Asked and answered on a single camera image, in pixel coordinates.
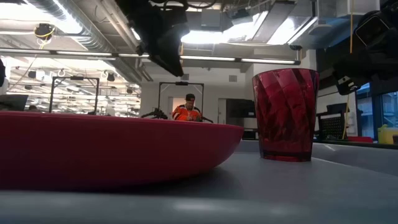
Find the red round plate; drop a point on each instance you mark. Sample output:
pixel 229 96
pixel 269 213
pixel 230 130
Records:
pixel 109 149

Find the black mesh chair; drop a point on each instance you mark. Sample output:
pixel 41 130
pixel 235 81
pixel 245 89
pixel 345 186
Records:
pixel 331 124

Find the red faceted plastic cup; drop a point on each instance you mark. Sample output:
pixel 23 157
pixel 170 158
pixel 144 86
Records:
pixel 286 115

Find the background red tray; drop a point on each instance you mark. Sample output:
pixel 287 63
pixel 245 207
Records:
pixel 360 139

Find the glass window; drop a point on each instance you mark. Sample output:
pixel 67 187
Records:
pixel 390 109

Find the black gantry frame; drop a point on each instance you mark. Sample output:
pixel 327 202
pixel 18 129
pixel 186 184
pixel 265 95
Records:
pixel 159 99
pixel 51 93

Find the silver spiral ventilation duct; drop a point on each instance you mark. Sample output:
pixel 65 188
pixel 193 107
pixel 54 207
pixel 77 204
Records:
pixel 90 40

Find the yellow plastic container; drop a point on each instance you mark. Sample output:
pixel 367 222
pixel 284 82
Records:
pixel 387 135

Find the grey wall vent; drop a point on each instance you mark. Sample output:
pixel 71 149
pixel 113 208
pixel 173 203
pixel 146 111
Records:
pixel 186 78
pixel 232 78

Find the black ceiling spotlight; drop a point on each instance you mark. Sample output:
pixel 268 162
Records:
pixel 129 90
pixel 32 74
pixel 111 77

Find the grey ceiling unit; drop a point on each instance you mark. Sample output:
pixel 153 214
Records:
pixel 211 18

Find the long linear ceiling light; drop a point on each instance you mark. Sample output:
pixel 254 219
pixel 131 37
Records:
pixel 93 53

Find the black computer monitor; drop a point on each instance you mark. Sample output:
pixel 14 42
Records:
pixel 12 102

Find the black wall screen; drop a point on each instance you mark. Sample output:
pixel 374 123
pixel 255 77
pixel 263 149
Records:
pixel 239 108

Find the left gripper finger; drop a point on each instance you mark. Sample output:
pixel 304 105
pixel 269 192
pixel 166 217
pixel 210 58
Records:
pixel 168 59

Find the background black robot arm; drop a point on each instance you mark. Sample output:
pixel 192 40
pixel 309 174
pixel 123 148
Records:
pixel 155 114
pixel 206 119

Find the person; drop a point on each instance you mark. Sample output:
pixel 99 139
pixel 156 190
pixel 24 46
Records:
pixel 186 113

